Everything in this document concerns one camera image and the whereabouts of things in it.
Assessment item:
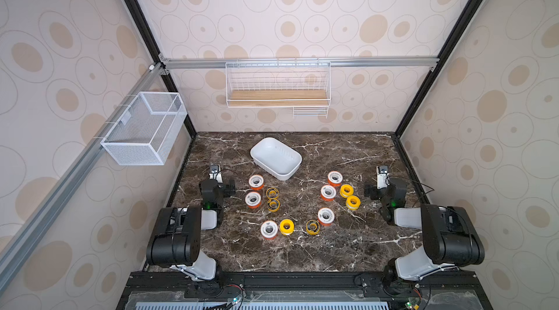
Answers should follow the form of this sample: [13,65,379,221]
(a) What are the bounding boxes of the orange tape roll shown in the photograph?
[260,221,279,240]
[248,175,264,191]
[317,208,335,226]
[328,171,344,187]

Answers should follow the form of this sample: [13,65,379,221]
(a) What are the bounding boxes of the orange tape roll mid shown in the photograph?
[320,185,337,202]
[245,192,262,209]

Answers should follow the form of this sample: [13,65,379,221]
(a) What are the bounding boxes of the white plastic storage box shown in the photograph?
[250,137,302,181]

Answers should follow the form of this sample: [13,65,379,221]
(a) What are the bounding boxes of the yellow tape roll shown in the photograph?
[339,184,355,198]
[346,195,361,210]
[279,219,295,236]

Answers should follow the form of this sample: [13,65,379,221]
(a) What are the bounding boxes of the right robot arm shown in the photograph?
[364,176,485,287]

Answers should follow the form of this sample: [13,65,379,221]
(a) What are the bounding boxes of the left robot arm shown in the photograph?
[146,178,236,281]

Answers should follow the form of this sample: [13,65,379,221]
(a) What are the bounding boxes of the yellow black flat roll upper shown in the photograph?
[266,187,280,199]

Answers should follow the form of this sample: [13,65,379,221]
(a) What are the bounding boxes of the yellow black flat roll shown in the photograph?
[266,187,280,199]
[266,198,280,212]

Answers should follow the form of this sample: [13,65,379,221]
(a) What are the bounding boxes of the yellow black flat roll lower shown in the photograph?
[266,198,280,212]

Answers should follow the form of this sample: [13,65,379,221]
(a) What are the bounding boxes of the yellow black roll lower centre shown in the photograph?
[306,220,320,236]

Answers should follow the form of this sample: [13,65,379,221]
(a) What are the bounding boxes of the white mesh basket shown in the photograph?
[100,92,187,166]

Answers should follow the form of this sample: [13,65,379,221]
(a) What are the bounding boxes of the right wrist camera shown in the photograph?
[376,165,390,190]

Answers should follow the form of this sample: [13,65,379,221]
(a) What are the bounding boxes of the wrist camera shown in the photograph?
[376,165,390,190]
[209,164,223,183]

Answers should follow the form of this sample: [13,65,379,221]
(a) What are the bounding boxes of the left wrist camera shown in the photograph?
[209,164,223,183]

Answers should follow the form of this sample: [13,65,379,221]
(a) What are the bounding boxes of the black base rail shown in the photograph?
[117,271,492,309]

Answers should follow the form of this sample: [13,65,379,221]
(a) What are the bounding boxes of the aluminium rail back wall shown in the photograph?
[162,56,439,70]

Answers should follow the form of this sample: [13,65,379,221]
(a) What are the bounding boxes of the aluminium rail wall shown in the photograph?
[162,56,439,70]
[1,63,164,293]

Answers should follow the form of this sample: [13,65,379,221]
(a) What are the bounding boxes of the white wire shelf wood board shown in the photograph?
[225,65,332,116]

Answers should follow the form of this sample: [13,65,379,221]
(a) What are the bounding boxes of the aluminium rail left wall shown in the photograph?
[1,63,164,293]

